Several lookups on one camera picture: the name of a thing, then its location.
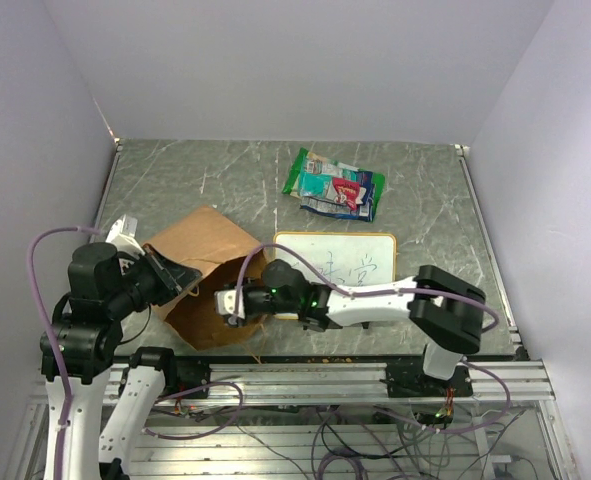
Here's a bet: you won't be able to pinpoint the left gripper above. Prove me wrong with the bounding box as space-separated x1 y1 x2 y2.
106 241 201 316

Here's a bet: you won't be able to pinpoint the brown paper bag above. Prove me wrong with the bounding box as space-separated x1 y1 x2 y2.
142 206 267 363

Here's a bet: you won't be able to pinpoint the dark blue snack bag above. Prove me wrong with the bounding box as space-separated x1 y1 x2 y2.
300 197 375 222

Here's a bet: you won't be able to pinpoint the red snack packet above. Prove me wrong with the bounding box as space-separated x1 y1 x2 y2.
331 178 367 210

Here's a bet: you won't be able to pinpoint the blue Kettle chips bag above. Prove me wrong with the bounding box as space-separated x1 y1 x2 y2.
299 169 376 206

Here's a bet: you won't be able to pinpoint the green Chuba chips bag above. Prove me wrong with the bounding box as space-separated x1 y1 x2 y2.
282 148 385 216

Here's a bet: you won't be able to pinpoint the teal snack packet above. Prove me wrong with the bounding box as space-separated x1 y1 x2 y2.
296 169 338 202

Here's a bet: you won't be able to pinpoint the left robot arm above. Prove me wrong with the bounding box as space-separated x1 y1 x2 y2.
40 242 202 479

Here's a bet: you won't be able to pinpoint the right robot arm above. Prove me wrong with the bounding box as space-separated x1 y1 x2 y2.
233 260 486 396

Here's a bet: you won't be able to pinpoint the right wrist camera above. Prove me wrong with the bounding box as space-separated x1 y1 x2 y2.
214 290 245 325

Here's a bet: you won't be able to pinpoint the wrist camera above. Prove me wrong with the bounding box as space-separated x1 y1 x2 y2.
214 290 245 325
105 215 144 257

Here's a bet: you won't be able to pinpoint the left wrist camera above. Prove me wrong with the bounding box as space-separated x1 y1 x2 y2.
105 215 144 257

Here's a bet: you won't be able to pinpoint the small whiteboard with frame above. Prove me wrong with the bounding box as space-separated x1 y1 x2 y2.
273 232 397 287

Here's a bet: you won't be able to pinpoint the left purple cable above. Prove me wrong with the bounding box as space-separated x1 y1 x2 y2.
26 225 106 480

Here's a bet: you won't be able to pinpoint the loose wires under table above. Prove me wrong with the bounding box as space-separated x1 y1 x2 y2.
139 382 511 480

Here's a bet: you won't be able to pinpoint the aluminium rail frame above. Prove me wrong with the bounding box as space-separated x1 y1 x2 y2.
29 357 576 480

